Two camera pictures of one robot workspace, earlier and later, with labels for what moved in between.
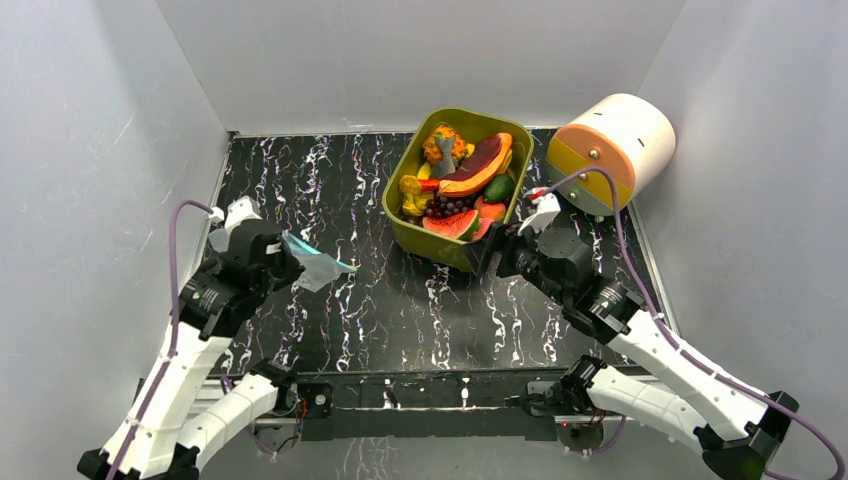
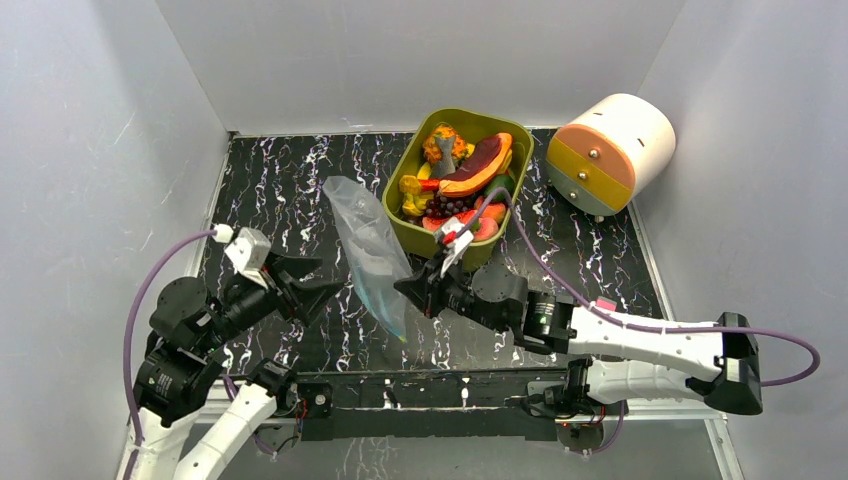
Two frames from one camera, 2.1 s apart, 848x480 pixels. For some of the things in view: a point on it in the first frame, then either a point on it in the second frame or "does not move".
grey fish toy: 447,166 does not move
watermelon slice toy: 462,225 does not move
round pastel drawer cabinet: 629,136 does not move
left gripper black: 293,268 to 306,299
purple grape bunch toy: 440,206 does not move
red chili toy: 429,185 does not move
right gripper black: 491,249 to 437,291
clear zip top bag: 321,270 to 378,257
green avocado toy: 500,188 does not move
